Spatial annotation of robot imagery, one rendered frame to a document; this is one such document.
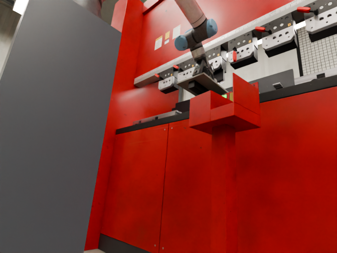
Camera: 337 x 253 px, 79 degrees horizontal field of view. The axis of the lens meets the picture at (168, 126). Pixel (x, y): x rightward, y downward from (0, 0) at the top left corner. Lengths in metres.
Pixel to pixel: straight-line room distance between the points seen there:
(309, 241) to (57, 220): 0.76
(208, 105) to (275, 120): 0.33
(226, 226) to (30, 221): 0.52
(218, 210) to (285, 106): 0.51
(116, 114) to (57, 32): 1.37
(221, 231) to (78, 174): 0.47
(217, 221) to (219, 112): 0.34
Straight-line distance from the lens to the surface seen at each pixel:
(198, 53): 1.23
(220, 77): 1.36
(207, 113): 0.74
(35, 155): 0.39
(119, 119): 1.79
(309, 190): 0.89
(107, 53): 0.50
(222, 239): 0.72
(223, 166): 0.71
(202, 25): 1.08
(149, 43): 2.08
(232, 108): 0.67
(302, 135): 0.92
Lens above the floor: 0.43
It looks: 17 degrees up
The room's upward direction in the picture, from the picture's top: 5 degrees clockwise
